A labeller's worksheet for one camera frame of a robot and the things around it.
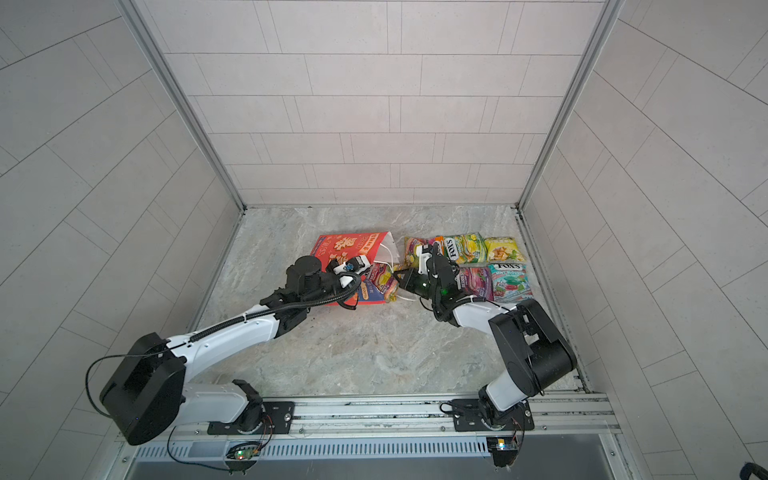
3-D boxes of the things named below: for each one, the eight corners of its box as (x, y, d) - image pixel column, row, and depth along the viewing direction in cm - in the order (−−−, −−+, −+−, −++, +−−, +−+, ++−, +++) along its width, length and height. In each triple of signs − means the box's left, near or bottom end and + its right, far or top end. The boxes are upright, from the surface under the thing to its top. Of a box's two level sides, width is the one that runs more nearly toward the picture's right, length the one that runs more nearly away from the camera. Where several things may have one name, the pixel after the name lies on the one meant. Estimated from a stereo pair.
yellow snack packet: (486, 266, 101) (490, 257, 97) (482, 246, 107) (485, 236, 103) (519, 266, 101) (524, 258, 97) (513, 246, 107) (517, 237, 103)
